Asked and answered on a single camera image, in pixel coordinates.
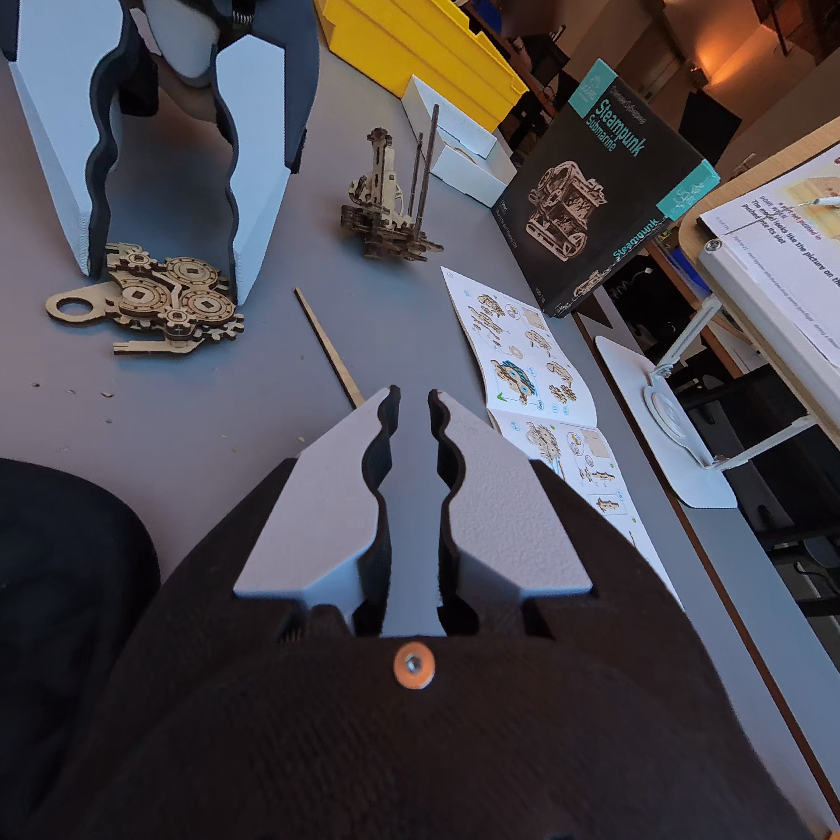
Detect yellow plastic bin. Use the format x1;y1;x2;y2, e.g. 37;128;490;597
314;0;530;133

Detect dark cloth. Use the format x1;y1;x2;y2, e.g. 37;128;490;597
0;457;162;840

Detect white cardboard box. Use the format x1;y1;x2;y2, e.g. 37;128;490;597
399;73;518;208

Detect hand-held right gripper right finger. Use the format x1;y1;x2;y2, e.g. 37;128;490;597
427;388;596;636

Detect model instruction booklet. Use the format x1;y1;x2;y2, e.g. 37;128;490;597
440;265;685;613

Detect printed instruction sheet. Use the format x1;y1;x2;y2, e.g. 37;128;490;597
698;140;840;422

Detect wooden model frame with rods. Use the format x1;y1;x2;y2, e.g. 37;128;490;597
339;104;446;263

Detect black model kit box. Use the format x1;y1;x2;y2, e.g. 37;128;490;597
491;57;722;320

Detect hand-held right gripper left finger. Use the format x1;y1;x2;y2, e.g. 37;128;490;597
233;385;403;637

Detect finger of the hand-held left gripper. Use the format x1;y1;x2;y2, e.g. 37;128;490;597
211;33;293;307
8;0;144;278

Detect instruction sheet on stand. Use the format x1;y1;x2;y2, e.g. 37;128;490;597
593;117;840;511

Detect wooden gear assembly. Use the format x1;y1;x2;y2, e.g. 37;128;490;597
45;241;245;357

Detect thin wooden stick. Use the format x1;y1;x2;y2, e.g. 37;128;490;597
293;286;367;410

